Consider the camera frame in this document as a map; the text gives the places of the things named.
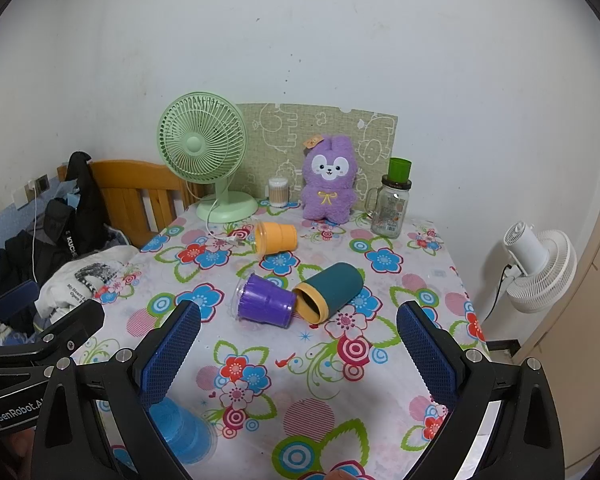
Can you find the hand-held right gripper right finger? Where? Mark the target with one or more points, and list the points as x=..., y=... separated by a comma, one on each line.
x=427, y=360

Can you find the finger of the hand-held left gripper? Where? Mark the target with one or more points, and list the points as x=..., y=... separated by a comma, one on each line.
x=15, y=297
x=75, y=321

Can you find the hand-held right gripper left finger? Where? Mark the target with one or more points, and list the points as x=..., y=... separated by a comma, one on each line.
x=172, y=355

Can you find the blue plastic cup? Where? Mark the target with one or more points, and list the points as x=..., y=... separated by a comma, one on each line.
x=185, y=435

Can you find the purple plastic cup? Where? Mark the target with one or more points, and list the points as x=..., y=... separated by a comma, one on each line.
x=267, y=302

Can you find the teal cup with yellow rim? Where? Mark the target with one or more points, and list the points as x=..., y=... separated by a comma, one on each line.
x=337, y=285

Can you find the orange plastic cup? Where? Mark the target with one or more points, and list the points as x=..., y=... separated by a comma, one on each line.
x=280, y=237

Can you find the white printed shirt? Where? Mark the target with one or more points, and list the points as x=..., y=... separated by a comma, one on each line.
x=95, y=270

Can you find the blue bed sheet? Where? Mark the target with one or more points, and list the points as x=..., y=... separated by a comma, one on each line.
x=0, y=235

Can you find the black jacket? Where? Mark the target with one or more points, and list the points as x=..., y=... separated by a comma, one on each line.
x=77, y=210

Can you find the floral tablecloth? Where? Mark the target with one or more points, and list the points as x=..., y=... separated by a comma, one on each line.
x=290, y=385

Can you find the wooden chair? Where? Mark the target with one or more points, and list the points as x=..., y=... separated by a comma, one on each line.
x=130, y=195

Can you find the white standing fan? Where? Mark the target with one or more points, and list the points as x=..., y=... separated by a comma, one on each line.
x=530, y=250

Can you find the glass jar with green lid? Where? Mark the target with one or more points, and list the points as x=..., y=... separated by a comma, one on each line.
x=390, y=210

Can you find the purple plush rabbit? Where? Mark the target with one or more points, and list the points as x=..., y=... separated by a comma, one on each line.
x=327, y=195

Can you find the cotton swab jar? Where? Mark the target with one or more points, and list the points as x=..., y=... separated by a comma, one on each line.
x=279, y=192

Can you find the green desk fan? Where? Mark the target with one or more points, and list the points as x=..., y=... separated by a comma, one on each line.
x=195, y=145

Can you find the green animal print placemat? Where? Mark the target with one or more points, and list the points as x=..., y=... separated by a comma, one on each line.
x=280, y=125

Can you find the wall socket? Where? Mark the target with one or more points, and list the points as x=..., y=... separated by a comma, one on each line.
x=42, y=183

